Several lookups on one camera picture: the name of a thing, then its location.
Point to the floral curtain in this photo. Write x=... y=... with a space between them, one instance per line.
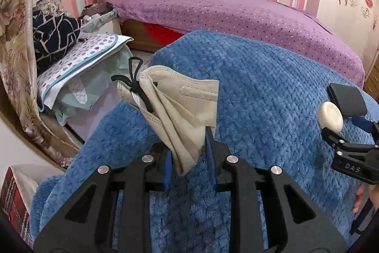
x=19 y=78

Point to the dotted folded bedding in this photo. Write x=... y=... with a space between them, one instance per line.
x=83 y=55

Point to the blue knitted blanket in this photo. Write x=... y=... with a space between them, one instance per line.
x=267 y=107

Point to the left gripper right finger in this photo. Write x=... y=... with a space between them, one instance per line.
x=229 y=173

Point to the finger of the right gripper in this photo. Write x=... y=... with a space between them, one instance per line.
x=334 y=137
x=366 y=125

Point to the red plaid bag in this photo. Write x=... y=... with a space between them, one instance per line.
x=23 y=200

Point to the black smartphone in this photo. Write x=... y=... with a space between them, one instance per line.
x=348 y=100

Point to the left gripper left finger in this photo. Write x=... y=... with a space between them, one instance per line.
x=151 y=172

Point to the wooden desk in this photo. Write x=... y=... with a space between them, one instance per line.
x=371 y=85

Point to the purple dotted bed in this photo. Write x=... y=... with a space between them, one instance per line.
x=157 y=23

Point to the person's right hand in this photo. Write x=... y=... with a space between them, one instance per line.
x=373 y=191

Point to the navy patterned cloth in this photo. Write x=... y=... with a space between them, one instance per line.
x=53 y=36

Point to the beige face mask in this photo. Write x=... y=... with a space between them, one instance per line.
x=177 y=108

